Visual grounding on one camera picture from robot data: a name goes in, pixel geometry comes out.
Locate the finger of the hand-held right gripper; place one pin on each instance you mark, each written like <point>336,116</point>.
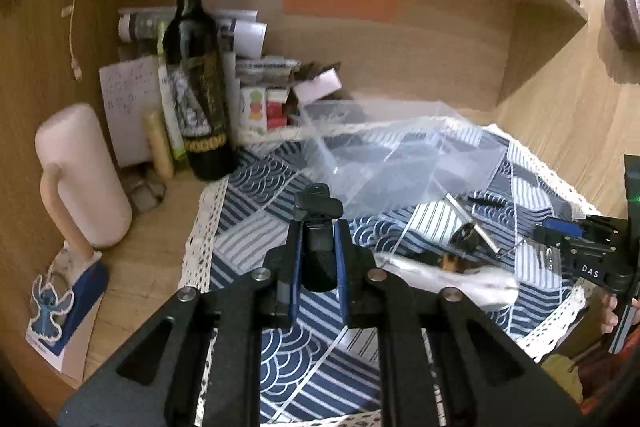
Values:
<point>556,227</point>
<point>592,269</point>

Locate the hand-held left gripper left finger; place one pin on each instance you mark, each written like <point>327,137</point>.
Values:
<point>295,259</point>

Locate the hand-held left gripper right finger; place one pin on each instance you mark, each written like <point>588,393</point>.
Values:
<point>342,259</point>

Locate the black cylindrical object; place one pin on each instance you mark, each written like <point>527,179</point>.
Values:
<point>317,252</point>

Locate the person's right hand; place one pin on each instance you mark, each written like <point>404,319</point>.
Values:
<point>609,314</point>

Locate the blue patterned tablecloth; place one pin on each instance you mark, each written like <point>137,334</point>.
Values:
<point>260,217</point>

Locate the small black clip items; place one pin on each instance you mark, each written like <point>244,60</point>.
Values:
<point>475,222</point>

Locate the white plastic wrapper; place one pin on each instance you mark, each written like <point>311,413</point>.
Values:
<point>480,284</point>

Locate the yellow green cloth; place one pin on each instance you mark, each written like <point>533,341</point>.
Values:
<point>562,374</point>

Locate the clear plastic bag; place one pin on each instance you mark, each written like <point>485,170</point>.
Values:
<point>400,147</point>

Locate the red and white box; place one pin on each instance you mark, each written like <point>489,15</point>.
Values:
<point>277,107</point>

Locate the fruit print box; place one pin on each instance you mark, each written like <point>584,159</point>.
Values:
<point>254,109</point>

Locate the crumpled grey foil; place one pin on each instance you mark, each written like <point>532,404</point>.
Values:
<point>145,192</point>

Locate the white cardboard box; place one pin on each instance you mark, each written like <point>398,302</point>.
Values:
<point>317,87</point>

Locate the cream cylinder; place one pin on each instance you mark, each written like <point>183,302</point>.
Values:
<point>160,147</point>

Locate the dark wine bottle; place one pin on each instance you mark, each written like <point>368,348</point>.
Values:
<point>200,97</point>

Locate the stack of magazines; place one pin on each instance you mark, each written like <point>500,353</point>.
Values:
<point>265,71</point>

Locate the dark round object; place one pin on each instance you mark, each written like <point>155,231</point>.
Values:
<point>622,12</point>

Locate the blue and white box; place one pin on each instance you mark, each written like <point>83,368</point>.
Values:
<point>85,302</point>

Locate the white notebook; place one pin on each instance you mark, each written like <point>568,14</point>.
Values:
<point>127,107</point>

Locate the blue cartoon sticker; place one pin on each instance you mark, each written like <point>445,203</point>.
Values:
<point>50,307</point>

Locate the orange sticky note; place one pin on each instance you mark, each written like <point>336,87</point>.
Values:
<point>345,1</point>

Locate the rolled printed papers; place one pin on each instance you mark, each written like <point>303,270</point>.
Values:
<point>145,24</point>

